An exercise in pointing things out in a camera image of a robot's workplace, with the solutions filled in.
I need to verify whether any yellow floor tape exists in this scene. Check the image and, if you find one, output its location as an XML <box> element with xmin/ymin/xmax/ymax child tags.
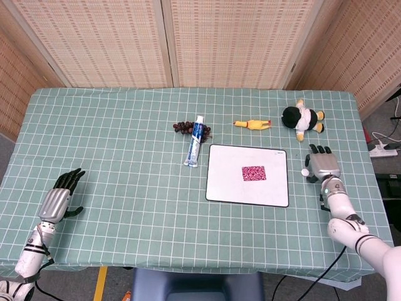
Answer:
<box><xmin>93</xmin><ymin>266</ymin><xmax>108</xmax><ymax>301</ymax></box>

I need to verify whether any black tripod stand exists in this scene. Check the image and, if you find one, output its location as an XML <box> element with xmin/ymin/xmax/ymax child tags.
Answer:
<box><xmin>385</xmin><ymin>82</ymin><xmax>401</xmax><ymax>122</ymax></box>

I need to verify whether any white board with black edge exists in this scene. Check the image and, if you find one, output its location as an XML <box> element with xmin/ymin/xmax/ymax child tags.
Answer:
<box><xmin>205</xmin><ymin>144</ymin><xmax>289</xmax><ymax>208</ymax></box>

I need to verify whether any green checked tablecloth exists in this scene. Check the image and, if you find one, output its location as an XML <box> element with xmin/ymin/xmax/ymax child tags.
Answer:
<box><xmin>0</xmin><ymin>87</ymin><xmax>395</xmax><ymax>283</ymax></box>

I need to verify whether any black cable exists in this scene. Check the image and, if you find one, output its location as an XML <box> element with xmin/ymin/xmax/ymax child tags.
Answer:
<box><xmin>271</xmin><ymin>275</ymin><xmax>286</xmax><ymax>301</ymax></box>
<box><xmin>313</xmin><ymin>246</ymin><xmax>347</xmax><ymax>301</ymax></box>

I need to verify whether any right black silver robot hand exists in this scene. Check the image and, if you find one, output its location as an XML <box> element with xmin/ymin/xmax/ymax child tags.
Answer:
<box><xmin>305</xmin><ymin>144</ymin><xmax>341</xmax><ymax>184</ymax></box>

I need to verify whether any black box on floor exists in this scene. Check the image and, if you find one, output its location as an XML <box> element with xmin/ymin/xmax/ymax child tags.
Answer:
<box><xmin>375</xmin><ymin>172</ymin><xmax>401</xmax><ymax>198</ymax></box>

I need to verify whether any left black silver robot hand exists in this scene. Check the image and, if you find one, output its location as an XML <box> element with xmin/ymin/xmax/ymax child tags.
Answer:
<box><xmin>38</xmin><ymin>167</ymin><xmax>86</xmax><ymax>224</ymax></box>

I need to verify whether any dark red grape bunch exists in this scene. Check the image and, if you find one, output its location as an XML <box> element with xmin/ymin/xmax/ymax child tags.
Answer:
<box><xmin>172</xmin><ymin>120</ymin><xmax>213</xmax><ymax>142</ymax></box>

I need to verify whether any yellow rubber chicken toy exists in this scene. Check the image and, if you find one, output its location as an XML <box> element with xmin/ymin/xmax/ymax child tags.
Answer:
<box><xmin>232</xmin><ymin>119</ymin><xmax>272</xmax><ymax>130</ymax></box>

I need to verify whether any white power strip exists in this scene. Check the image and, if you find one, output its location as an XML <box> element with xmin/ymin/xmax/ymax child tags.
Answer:
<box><xmin>368</xmin><ymin>140</ymin><xmax>399</xmax><ymax>158</ymax></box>

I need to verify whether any bamboo folding screen panel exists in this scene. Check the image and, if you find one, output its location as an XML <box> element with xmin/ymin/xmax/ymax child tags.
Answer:
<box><xmin>284</xmin><ymin>0</ymin><xmax>401</xmax><ymax>120</ymax></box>
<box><xmin>161</xmin><ymin>0</ymin><xmax>345</xmax><ymax>90</ymax></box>
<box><xmin>0</xmin><ymin>18</ymin><xmax>68</xmax><ymax>140</ymax></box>
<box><xmin>6</xmin><ymin>0</ymin><xmax>174</xmax><ymax>88</ymax></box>

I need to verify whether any black white plush doll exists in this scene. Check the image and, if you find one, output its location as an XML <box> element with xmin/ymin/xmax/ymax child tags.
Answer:
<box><xmin>281</xmin><ymin>98</ymin><xmax>326</xmax><ymax>144</ymax></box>

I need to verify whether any blue white toothpaste tube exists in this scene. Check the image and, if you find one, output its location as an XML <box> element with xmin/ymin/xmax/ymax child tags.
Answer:
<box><xmin>184</xmin><ymin>115</ymin><xmax>206</xmax><ymax>167</ymax></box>

